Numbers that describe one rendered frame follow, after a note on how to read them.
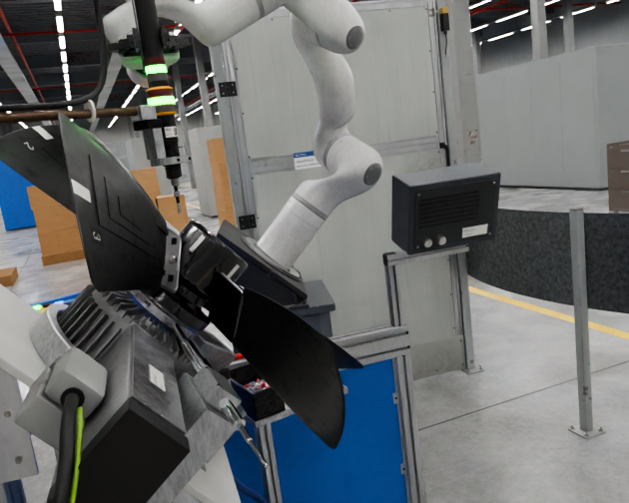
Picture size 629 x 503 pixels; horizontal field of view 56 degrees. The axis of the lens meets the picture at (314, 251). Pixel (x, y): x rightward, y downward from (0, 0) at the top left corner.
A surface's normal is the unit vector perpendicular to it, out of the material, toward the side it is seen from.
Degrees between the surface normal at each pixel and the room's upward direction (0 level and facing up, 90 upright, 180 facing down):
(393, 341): 90
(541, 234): 90
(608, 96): 90
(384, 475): 90
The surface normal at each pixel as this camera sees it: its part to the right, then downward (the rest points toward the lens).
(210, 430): 0.47, 0.31
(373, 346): 0.28, 0.14
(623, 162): -0.90, 0.18
